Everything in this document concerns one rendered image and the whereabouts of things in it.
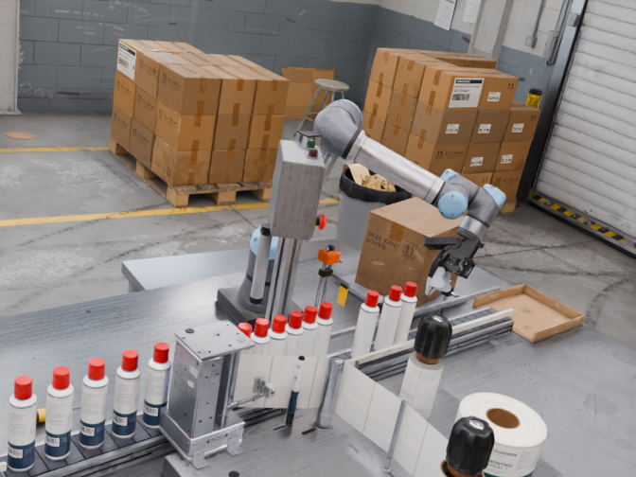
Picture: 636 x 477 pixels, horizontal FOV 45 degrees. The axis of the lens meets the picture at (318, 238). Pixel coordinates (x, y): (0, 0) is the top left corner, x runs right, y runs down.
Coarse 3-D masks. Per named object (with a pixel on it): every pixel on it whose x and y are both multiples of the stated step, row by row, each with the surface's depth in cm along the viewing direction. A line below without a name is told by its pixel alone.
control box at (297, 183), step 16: (288, 144) 187; (288, 160) 175; (304, 160) 177; (320, 160) 179; (288, 176) 176; (304, 176) 176; (320, 176) 177; (272, 192) 192; (288, 192) 177; (304, 192) 178; (320, 192) 179; (272, 208) 186; (288, 208) 179; (304, 208) 179; (272, 224) 181; (288, 224) 181; (304, 224) 181
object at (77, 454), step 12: (480, 312) 257; (492, 312) 259; (456, 324) 247; (492, 324) 251; (408, 336) 234; (456, 336) 239; (372, 348) 223; (408, 348) 227; (384, 360) 218; (240, 408) 186; (108, 432) 170; (144, 432) 172; (156, 432) 173; (72, 444) 164; (108, 444) 166; (120, 444) 167; (132, 444) 168; (36, 456) 159; (72, 456) 161; (84, 456) 161; (36, 468) 156; (48, 468) 156
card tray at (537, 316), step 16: (512, 288) 284; (528, 288) 288; (480, 304) 274; (496, 304) 277; (512, 304) 279; (528, 304) 281; (544, 304) 284; (560, 304) 279; (512, 320) 267; (528, 320) 269; (544, 320) 271; (560, 320) 274; (576, 320) 270; (528, 336) 258; (544, 336) 258
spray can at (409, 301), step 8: (408, 288) 218; (408, 296) 219; (408, 304) 219; (400, 312) 221; (408, 312) 220; (400, 320) 221; (408, 320) 221; (400, 328) 222; (408, 328) 223; (400, 336) 223
